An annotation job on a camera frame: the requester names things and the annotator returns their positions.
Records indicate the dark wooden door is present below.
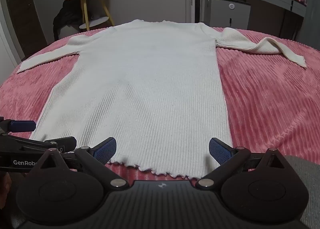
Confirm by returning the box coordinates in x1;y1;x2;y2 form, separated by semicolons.
3;0;48;53

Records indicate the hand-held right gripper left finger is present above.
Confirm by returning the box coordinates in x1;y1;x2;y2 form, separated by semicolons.
31;137;129;190

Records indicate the person's grey clothing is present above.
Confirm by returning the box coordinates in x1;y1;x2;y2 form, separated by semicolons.
284;155;320;229

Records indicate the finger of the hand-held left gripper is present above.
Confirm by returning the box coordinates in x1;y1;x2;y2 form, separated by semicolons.
0;134;77;155
0;116;37;134

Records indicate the dark cloth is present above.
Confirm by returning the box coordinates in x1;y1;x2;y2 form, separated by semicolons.
53;0;84;40

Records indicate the white ribbed knit sweater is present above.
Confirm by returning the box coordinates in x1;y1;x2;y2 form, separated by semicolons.
16;19;307;180

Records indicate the pink ribbed blanket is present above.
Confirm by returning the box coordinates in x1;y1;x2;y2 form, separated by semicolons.
0;26;320;182

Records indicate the yellow-legged side table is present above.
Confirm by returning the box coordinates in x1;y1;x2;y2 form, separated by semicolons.
64;0;116;32

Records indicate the grey cabinet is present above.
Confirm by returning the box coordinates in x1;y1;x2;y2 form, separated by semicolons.
204;0;251;31

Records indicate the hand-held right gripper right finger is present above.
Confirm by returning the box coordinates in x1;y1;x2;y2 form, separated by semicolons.
196;137;298;190

